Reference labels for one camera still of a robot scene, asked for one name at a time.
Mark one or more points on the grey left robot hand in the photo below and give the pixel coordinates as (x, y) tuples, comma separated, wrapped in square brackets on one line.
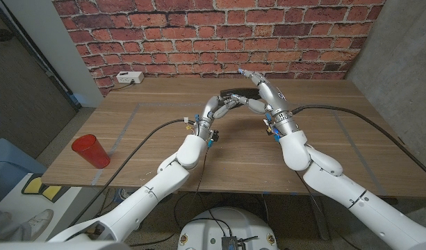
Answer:
[(209, 111)]

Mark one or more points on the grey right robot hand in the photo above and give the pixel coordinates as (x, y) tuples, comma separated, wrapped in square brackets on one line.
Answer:
[(275, 100)]

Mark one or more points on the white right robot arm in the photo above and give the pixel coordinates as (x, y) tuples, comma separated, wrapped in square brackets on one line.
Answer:
[(331, 180)]

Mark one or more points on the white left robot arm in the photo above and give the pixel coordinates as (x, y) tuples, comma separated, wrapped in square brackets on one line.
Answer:
[(164, 180)]

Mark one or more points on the red plastic cup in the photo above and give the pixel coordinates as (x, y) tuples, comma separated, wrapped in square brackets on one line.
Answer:
[(91, 151)]

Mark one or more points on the red brick print backdrop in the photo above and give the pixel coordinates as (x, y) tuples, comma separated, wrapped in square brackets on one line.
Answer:
[(216, 34)]

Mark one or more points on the white power strip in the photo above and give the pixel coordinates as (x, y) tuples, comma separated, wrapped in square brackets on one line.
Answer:
[(129, 77)]

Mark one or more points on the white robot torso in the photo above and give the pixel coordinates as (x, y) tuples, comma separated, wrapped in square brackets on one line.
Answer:
[(212, 225)]

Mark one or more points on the small black torso device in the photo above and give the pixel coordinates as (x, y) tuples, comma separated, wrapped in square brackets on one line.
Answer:
[(229, 243)]

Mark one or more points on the white floor board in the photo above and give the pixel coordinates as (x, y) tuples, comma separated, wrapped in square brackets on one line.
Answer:
[(59, 208)]

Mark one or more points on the white shoe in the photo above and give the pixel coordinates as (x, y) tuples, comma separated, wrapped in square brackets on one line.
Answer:
[(40, 222)]

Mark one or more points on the blue bin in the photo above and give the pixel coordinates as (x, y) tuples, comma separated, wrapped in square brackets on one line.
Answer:
[(7, 163)]

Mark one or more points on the grey trouser leg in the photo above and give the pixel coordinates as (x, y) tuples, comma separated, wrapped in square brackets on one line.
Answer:
[(4, 222)]

